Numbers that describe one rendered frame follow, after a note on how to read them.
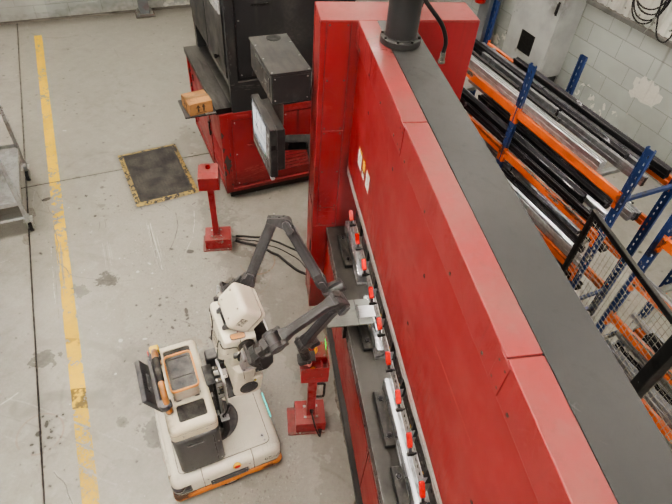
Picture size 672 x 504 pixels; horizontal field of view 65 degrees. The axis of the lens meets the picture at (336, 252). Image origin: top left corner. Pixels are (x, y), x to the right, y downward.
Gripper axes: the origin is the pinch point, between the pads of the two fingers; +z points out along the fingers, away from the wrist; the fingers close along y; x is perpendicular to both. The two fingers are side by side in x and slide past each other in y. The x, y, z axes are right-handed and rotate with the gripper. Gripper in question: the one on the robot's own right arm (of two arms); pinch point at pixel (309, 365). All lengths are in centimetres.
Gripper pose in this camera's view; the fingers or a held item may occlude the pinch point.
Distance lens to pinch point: 306.6
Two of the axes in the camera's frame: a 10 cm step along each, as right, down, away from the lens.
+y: 9.7, -2.2, -0.5
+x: -1.2, -7.0, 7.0
